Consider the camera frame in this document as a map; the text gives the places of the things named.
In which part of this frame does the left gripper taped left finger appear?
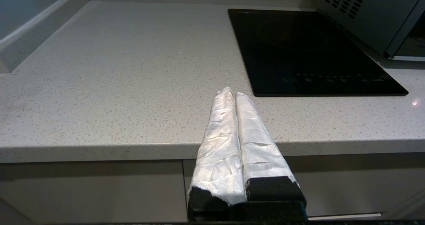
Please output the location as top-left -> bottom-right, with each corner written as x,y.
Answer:
188,87 -> 247,221

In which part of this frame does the dark glass microwave door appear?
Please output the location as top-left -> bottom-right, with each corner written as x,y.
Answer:
385,0 -> 425,62

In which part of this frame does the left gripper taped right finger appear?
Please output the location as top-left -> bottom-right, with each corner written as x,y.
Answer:
236,92 -> 307,206

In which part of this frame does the silver microwave oven body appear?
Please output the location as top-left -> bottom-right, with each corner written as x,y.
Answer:
317,0 -> 425,54

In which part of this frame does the black induction cooktop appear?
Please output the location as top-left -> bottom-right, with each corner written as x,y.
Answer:
228,9 -> 409,97

